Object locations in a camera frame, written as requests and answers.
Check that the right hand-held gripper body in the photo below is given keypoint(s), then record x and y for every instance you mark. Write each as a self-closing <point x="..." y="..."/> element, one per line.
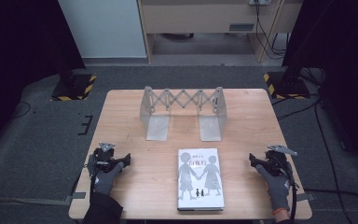
<point x="276" y="163"/>

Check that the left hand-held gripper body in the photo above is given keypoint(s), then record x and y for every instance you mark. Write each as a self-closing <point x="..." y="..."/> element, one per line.
<point x="103" y="159"/>

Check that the extendable metal bookend rack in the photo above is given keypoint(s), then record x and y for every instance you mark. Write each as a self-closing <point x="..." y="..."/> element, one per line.
<point x="210" y="128"/>

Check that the grey book with silhouette cover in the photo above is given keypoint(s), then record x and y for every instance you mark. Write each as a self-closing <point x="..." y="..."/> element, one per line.
<point x="200" y="180"/>

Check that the person's left hand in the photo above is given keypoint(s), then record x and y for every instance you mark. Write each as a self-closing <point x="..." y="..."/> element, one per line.
<point x="104" y="183"/>

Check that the person's right hand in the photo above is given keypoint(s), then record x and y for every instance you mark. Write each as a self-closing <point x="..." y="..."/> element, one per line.
<point x="278" y="189"/>

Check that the grey tape strip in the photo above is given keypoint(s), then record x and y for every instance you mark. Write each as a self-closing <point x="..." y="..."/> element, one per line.
<point x="310" y="197"/>
<point x="76" y="196"/>

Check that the striped stand base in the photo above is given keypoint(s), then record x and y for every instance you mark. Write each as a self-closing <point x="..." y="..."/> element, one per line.
<point x="287" y="87"/>
<point x="74" y="88"/>

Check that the white cabinet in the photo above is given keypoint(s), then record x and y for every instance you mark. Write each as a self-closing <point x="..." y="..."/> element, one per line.
<point x="105" y="28"/>

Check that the black curtain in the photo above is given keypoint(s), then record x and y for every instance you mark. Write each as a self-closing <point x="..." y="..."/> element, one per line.
<point x="345" y="46"/>
<point x="18" y="46"/>

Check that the beige wooden desk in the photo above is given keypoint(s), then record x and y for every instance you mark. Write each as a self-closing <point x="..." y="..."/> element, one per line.
<point x="199" y="17"/>

